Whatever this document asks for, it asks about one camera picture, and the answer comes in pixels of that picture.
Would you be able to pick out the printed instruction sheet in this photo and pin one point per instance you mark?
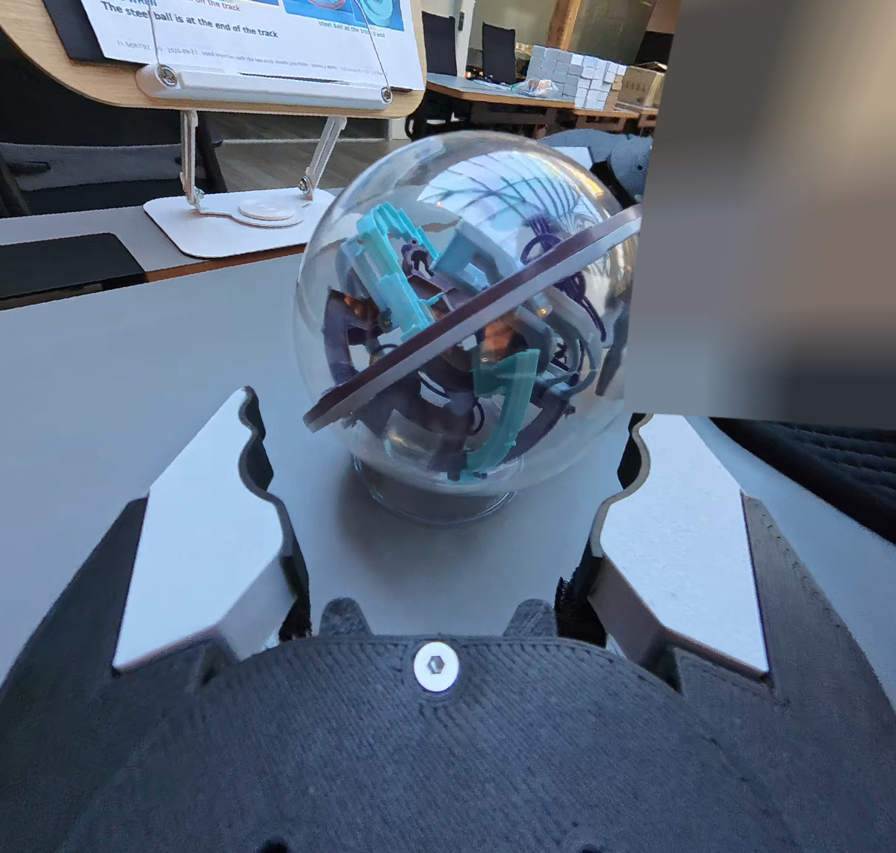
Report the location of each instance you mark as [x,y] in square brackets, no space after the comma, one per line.
[210,34]

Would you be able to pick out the cardboard box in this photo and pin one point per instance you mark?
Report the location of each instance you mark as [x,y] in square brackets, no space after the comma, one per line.
[640,86]

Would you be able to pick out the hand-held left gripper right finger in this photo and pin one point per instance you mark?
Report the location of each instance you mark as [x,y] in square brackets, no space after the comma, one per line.
[686,552]

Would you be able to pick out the black office chair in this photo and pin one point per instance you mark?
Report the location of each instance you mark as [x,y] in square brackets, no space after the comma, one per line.
[105,167]

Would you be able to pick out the clear plastic maze ball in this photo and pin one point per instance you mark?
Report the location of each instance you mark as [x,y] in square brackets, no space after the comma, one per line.
[420,202]

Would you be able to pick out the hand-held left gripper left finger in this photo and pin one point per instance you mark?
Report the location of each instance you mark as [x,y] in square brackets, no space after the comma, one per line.
[203,538]

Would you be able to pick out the black mesh seat cushion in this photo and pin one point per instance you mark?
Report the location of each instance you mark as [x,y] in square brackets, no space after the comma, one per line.
[826,461]

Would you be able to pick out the wooden post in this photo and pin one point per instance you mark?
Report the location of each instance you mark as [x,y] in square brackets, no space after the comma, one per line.
[568,6]

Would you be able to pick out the wooden work table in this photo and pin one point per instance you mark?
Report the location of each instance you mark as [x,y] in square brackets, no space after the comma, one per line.
[490,97]

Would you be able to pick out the stack of white boxes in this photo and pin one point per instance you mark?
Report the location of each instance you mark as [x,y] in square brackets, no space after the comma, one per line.
[574,72]

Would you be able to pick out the wooden document stand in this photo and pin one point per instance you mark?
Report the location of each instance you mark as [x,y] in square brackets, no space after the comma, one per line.
[231,219]

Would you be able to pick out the black flat pad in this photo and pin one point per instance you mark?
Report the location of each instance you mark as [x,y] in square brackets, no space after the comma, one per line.
[63,265]

